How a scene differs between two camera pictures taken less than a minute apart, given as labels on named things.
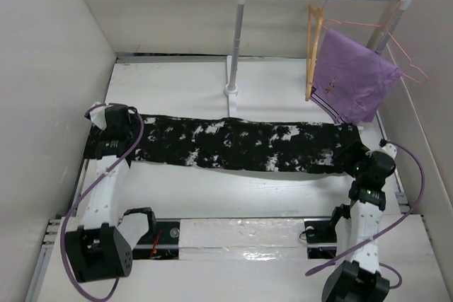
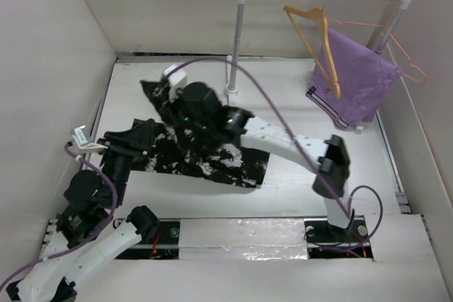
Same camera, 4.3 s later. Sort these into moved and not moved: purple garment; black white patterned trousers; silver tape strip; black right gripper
Moved: black right gripper; black white patterned trousers
Not moved: purple garment; silver tape strip
